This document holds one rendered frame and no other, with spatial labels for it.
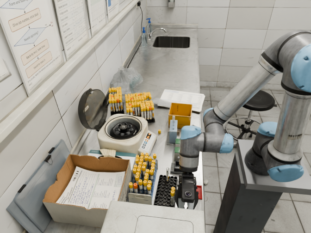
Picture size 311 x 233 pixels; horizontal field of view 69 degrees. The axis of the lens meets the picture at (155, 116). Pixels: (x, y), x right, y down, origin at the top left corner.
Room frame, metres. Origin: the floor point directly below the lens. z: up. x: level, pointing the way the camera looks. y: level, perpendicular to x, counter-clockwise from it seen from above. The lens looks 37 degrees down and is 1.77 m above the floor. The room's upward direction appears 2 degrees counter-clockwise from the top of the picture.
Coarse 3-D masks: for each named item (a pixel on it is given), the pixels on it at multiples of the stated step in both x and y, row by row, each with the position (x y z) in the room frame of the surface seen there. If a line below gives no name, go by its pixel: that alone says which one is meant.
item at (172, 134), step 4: (176, 120) 1.00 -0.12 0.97; (172, 124) 0.97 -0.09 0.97; (176, 124) 0.97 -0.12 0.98; (172, 128) 0.93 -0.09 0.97; (176, 128) 0.93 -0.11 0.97; (168, 132) 1.00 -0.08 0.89; (172, 132) 0.91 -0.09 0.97; (176, 132) 0.91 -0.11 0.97; (168, 136) 0.97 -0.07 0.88; (172, 136) 0.91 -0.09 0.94; (176, 136) 0.91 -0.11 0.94; (168, 140) 0.94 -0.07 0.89; (172, 140) 0.91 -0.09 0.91; (172, 144) 0.91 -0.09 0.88
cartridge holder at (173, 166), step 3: (177, 162) 0.75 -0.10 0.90; (171, 165) 0.75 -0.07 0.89; (174, 165) 0.73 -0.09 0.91; (177, 165) 0.75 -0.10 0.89; (171, 168) 0.73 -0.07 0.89; (174, 168) 0.71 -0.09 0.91; (177, 168) 0.71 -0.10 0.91; (171, 171) 0.71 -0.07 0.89; (174, 171) 0.71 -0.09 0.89; (177, 171) 0.71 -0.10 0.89; (180, 171) 0.71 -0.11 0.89
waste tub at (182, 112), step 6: (174, 108) 1.18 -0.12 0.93; (180, 108) 1.17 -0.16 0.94; (186, 108) 1.16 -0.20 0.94; (168, 114) 1.06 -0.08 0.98; (174, 114) 1.18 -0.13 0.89; (180, 114) 1.17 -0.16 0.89; (186, 114) 1.16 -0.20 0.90; (168, 120) 1.06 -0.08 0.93; (180, 120) 1.04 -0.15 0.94; (186, 120) 1.04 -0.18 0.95; (168, 126) 1.06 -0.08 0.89; (180, 126) 1.04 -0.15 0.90
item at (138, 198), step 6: (156, 162) 0.72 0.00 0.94; (150, 168) 0.69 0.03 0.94; (156, 168) 0.71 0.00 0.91; (132, 180) 0.62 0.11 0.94; (138, 186) 0.59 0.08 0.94; (132, 192) 0.56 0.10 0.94; (138, 192) 0.56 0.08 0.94; (132, 198) 0.55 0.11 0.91; (138, 198) 0.55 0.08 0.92; (144, 198) 0.55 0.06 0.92; (150, 198) 0.54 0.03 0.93; (150, 204) 0.54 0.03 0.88
